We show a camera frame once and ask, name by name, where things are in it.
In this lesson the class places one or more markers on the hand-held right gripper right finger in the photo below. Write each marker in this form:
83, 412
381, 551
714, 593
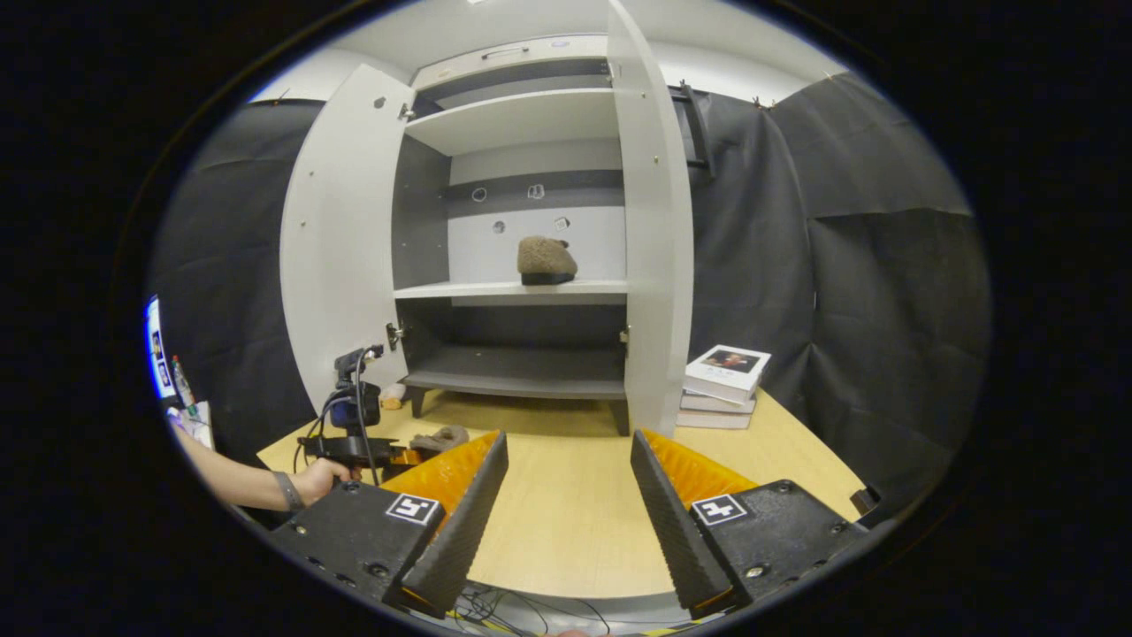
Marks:
676, 531

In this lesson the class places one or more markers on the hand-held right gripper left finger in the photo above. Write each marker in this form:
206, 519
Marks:
464, 522

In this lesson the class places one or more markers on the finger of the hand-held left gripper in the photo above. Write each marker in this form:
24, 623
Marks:
409, 456

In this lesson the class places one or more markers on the brown fuzzy shoe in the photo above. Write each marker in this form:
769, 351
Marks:
442, 438
546, 257

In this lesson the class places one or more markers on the white cabinet door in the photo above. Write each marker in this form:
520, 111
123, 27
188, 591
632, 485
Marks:
340, 248
654, 265

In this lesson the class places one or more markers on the white shoe cabinet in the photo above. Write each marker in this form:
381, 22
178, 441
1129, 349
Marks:
522, 119

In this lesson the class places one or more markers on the small tan object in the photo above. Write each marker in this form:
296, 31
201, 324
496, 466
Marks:
392, 395

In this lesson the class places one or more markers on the grey wristband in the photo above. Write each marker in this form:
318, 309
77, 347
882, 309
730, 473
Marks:
287, 491

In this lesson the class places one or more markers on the plain white book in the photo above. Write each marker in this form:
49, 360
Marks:
712, 419
716, 404

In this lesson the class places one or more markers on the white book with dark picture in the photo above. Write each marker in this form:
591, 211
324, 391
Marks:
730, 367

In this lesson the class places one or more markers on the small black block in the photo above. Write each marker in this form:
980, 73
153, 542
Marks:
864, 501

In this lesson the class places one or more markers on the blue edged screen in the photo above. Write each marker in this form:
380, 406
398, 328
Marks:
159, 349

